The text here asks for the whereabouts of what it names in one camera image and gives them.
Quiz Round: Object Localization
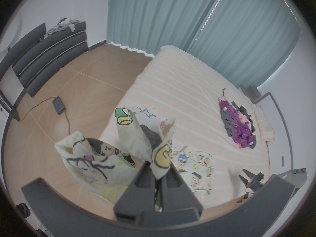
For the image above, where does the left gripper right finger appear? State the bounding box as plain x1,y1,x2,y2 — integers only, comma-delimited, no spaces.
158,161,203,216

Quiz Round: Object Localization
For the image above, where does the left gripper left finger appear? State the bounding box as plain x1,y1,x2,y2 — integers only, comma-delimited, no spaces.
113,161,158,222

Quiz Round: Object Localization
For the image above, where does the white printed pyjama top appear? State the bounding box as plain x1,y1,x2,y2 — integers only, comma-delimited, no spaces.
54,106,215,202

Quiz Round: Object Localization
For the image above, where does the bed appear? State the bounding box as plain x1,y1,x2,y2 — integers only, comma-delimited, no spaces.
99,45,292,208

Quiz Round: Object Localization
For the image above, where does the pile of clothes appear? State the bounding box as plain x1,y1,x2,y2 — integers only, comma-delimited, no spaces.
47,17,81,35

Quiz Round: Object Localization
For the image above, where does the purple satin garment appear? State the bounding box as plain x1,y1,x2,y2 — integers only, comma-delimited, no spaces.
218,88,256,149

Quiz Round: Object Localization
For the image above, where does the cream striped pillow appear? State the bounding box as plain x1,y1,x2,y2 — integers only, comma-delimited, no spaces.
253,105,276,143

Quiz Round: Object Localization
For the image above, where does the pink garment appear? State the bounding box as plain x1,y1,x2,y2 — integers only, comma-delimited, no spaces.
218,96,252,133

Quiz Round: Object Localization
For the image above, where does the dark grey garment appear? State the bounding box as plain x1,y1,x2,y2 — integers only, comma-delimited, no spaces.
232,102,257,149

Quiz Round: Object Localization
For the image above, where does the grey bedside table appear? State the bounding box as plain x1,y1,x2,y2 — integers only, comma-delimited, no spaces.
239,84,260,103

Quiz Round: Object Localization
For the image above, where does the black power adapter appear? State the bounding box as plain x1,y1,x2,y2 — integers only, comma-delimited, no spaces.
52,96,67,116

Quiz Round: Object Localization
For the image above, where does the blue-green curtain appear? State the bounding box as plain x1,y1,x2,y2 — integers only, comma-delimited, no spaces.
106,0,227,58
184,0,303,89

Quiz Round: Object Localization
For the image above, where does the black chest of drawers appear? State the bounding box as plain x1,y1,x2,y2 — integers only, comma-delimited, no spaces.
0,21,89,122

